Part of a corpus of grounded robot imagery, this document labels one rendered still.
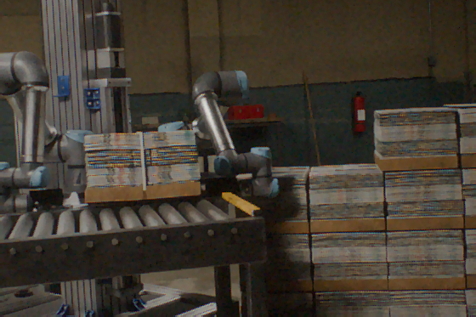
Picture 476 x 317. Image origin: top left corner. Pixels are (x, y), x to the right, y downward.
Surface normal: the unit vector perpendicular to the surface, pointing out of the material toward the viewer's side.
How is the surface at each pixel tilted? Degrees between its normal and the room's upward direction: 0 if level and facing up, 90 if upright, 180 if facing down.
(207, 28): 90
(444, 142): 90
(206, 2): 90
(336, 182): 90
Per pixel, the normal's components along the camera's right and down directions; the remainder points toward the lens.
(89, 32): 0.76, 0.00
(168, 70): 0.22, 0.04
